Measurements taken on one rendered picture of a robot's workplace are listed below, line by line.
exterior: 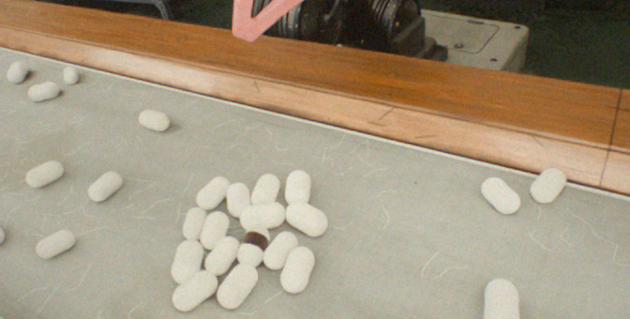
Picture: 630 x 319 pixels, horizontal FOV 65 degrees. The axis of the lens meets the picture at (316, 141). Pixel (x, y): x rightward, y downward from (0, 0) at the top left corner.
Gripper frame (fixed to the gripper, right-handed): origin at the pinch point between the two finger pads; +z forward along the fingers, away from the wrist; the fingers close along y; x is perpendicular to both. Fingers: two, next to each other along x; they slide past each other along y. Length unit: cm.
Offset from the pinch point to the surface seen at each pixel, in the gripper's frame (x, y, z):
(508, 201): -20.8, -14.8, 2.7
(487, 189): -20.6, -12.9, 3.1
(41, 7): 7, 58, 25
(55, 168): 4.9, 11.3, 24.3
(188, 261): -2.4, -7.8, 17.6
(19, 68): 8.7, 37.6, 27.0
